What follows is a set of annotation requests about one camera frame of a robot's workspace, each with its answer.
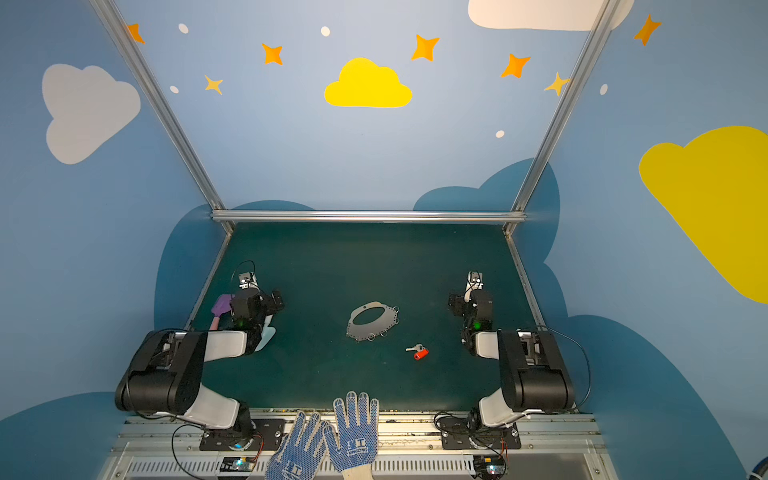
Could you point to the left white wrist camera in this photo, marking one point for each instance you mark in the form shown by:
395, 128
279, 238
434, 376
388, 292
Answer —
247, 280

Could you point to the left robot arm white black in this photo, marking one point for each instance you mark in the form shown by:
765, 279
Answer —
164, 377

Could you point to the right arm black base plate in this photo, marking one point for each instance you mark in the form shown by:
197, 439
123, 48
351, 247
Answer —
460, 433

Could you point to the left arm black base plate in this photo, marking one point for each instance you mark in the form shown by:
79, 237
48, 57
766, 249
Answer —
263, 435

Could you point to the right blue dotted work glove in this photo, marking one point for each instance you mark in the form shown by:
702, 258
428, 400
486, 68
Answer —
352, 443

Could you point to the left blue dotted work glove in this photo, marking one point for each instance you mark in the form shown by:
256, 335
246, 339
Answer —
302, 451

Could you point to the aluminium left frame post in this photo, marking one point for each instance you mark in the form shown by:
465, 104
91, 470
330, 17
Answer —
112, 20

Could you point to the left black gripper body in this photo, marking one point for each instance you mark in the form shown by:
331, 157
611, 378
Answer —
271, 303

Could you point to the purple spatula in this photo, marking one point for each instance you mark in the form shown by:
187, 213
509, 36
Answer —
221, 307

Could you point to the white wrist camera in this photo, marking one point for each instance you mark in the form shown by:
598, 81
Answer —
474, 281
247, 280

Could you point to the right green circuit board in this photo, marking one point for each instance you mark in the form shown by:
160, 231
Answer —
488, 467

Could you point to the aluminium right frame post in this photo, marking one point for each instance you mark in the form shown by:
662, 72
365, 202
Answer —
580, 74

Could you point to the left green circuit board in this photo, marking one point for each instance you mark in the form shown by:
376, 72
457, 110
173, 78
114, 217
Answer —
237, 465

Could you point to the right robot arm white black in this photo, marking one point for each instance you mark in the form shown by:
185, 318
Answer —
533, 375

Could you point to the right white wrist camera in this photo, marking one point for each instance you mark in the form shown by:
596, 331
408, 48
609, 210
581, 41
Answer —
474, 281

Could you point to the aluminium front rail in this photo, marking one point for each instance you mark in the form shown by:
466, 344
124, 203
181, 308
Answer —
392, 445

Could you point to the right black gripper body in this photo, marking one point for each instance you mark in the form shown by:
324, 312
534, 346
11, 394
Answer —
458, 303

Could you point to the green circuit board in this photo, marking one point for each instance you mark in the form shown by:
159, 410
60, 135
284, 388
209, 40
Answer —
488, 467
237, 465

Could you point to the aluminium frame post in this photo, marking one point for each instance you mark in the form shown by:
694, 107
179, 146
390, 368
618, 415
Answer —
580, 74
112, 20

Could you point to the grey metal keyring plate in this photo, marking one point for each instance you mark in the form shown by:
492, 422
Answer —
377, 327

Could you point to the aluminium rear frame bar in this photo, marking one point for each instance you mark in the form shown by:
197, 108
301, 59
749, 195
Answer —
422, 217

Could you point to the blue dotted work glove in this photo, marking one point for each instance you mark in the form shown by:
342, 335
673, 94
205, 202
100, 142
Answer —
302, 451
352, 443

